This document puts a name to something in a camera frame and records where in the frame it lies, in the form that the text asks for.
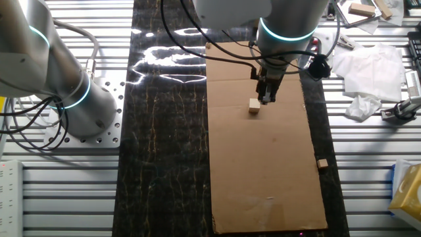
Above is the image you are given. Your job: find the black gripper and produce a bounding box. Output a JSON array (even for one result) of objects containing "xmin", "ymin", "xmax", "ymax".
[{"xmin": 257, "ymin": 65, "xmax": 287, "ymax": 106}]

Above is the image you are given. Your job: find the small wooden cube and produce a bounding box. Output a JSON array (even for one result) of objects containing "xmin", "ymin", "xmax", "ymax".
[{"xmin": 247, "ymin": 97, "xmax": 262, "ymax": 115}]

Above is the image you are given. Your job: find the rectangular wooden block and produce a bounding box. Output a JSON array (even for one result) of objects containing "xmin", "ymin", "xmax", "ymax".
[{"xmin": 347, "ymin": 2, "xmax": 376, "ymax": 18}]

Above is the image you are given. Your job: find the brown cardboard sheet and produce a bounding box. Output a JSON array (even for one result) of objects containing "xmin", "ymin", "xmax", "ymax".
[{"xmin": 205, "ymin": 39, "xmax": 329, "ymax": 235}]

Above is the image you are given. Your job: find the crumpled white tissue paper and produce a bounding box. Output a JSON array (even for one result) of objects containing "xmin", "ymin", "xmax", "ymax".
[{"xmin": 332, "ymin": 42, "xmax": 408, "ymax": 122}]

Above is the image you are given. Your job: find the flat metal tray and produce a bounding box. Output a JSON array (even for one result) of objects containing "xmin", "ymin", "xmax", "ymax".
[{"xmin": 335, "ymin": 0, "xmax": 383, "ymax": 28}]

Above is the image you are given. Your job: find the wooden stick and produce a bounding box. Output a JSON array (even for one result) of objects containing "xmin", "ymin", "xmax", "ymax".
[{"xmin": 374, "ymin": 0, "xmax": 394, "ymax": 20}]

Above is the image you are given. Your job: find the blue white tissue packet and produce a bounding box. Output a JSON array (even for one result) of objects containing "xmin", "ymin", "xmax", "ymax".
[{"xmin": 391, "ymin": 159, "xmax": 414, "ymax": 185}]

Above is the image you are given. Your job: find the white paper sheet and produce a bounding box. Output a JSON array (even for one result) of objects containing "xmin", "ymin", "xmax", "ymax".
[{"xmin": 360, "ymin": 0, "xmax": 406, "ymax": 36}]

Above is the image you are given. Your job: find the black keyboard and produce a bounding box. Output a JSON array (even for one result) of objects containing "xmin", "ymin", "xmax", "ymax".
[{"xmin": 407, "ymin": 31, "xmax": 421, "ymax": 76}]

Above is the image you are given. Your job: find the yellow tissue pack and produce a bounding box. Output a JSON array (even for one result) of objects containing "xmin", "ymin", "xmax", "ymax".
[{"xmin": 387, "ymin": 163, "xmax": 421, "ymax": 222}]

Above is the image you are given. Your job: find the white power strip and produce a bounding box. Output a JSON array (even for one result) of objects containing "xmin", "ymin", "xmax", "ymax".
[{"xmin": 0, "ymin": 160, "xmax": 24, "ymax": 237}]

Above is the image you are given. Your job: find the thick black cable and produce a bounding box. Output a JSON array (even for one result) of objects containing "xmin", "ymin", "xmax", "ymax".
[
  {"xmin": 179, "ymin": 0, "xmax": 332, "ymax": 82},
  {"xmin": 160, "ymin": 0, "xmax": 260, "ymax": 81}
]

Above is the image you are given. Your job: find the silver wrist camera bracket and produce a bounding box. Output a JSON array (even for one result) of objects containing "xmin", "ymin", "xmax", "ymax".
[{"xmin": 317, "ymin": 32, "xmax": 335, "ymax": 59}]

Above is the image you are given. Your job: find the black camera clamp with cable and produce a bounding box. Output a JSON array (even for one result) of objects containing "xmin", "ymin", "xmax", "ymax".
[{"xmin": 381, "ymin": 97, "xmax": 421, "ymax": 126}]

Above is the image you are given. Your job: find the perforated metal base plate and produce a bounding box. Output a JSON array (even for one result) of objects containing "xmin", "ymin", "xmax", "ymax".
[{"xmin": 42, "ymin": 77, "xmax": 125, "ymax": 149}]

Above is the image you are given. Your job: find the grey cable with metal plug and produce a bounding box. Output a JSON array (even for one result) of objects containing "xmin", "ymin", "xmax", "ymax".
[{"xmin": 52, "ymin": 18, "xmax": 101, "ymax": 82}]

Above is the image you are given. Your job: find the black base cable loop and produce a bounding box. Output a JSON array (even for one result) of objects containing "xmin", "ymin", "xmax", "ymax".
[{"xmin": 0, "ymin": 97, "xmax": 70, "ymax": 155}]

